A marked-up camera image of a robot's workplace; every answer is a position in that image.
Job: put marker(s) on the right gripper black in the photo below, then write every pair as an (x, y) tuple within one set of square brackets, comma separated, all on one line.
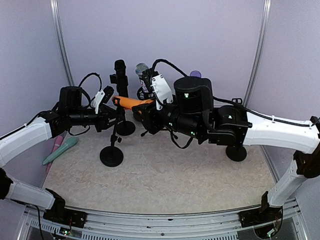
[(162, 126)]

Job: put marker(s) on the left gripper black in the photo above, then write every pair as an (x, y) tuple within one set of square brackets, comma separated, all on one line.
[(105, 113)]

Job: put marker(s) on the orange toy microphone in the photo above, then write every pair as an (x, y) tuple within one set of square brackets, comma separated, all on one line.
[(132, 102)]

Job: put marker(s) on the black stand for orange mic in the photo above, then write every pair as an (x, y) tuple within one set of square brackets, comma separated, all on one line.
[(112, 156)]

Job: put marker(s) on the teal toy microphone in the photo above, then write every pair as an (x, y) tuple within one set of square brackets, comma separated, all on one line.
[(70, 142)]

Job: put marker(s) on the pink toy microphone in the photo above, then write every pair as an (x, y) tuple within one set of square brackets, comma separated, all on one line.
[(57, 144)]

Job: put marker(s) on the black stand for teal mic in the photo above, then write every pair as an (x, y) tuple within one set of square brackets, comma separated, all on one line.
[(236, 153)]

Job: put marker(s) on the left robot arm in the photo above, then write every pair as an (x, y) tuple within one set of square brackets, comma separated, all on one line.
[(67, 112)]

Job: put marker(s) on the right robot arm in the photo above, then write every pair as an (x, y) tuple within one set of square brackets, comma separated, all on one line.
[(189, 109)]

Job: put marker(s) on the black round-base mic stand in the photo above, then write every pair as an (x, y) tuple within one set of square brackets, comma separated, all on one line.
[(124, 127)]

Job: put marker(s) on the black microphone orange tip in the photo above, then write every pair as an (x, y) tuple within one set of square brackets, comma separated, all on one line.
[(121, 78)]

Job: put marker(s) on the glitter silver-head microphone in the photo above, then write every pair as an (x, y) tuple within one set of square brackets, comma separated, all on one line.
[(142, 92)]

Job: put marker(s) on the purple-head microphone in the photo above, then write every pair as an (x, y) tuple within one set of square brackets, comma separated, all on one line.
[(195, 73)]

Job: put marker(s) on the red floral plate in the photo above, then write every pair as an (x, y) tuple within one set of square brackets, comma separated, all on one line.
[(138, 116)]

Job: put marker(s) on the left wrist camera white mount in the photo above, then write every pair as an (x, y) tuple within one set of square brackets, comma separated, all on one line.
[(102, 97)]

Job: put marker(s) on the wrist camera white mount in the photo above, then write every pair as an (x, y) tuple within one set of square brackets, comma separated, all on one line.
[(157, 84), (102, 97)]

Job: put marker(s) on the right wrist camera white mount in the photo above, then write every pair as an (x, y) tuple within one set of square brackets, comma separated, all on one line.
[(157, 84)]

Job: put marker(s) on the aluminium front rail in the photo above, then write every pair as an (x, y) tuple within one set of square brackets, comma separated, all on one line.
[(218, 225)]

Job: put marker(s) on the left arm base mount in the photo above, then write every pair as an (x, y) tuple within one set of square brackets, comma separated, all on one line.
[(66, 216)]

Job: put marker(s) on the aluminium frame post left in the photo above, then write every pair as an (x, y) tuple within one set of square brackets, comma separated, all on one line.
[(60, 39)]

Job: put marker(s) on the aluminium frame post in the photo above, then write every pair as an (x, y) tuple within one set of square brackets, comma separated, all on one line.
[(259, 51), (60, 39)]

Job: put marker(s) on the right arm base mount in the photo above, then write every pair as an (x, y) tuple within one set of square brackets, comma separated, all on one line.
[(256, 216)]

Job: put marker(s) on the aluminium frame post right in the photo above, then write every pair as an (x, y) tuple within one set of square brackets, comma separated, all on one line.
[(259, 51)]

